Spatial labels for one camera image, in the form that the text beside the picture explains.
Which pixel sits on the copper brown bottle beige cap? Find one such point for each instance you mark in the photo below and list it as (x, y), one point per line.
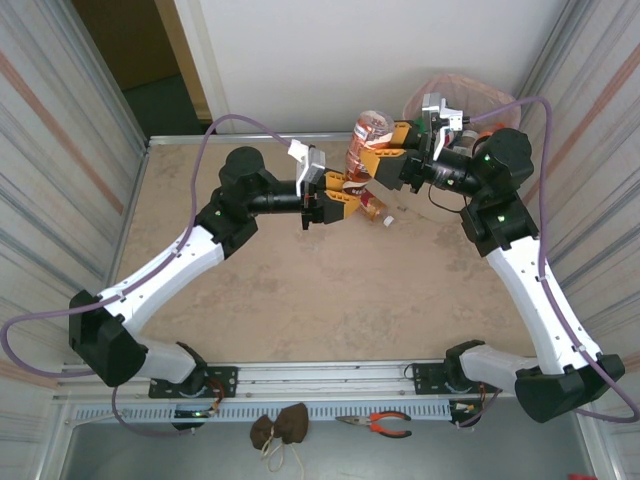
(367, 140)

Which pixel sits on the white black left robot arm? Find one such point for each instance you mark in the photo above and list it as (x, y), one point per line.
(165, 270)

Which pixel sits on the pink beige plastic bin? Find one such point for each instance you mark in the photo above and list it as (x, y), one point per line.
(480, 95)

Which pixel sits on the amber juice bottle red label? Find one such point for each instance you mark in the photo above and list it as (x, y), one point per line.
(372, 207)

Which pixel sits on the brown wooden door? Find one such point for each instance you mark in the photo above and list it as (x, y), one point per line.
(125, 40)

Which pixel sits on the large brown cloth bag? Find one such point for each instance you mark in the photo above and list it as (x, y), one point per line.
(295, 422)

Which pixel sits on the small brown cloth bag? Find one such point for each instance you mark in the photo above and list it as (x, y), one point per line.
(262, 432)

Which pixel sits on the black controller board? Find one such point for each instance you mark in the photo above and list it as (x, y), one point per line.
(462, 410)
(190, 417)

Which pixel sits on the red object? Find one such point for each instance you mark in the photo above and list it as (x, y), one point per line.
(582, 477)

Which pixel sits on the tan door frame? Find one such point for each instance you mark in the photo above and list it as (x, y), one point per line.
(184, 55)

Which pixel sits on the aluminium side rail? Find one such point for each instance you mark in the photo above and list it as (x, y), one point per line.
(116, 265)

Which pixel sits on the long aluminium mounting rail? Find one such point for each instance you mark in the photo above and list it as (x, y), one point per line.
(325, 377)

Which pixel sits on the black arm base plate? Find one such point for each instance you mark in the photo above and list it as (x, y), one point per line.
(225, 380)
(425, 380)

